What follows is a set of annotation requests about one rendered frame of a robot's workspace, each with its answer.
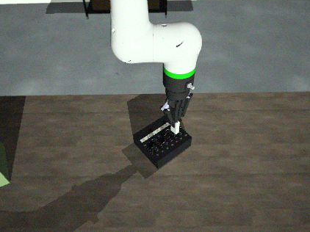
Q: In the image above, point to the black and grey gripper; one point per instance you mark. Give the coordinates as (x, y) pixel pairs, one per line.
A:
(178, 107)

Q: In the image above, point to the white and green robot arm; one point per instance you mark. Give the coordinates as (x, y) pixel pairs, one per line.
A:
(134, 39)

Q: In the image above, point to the black lighting desk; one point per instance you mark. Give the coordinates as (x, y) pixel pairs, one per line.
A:
(159, 143)

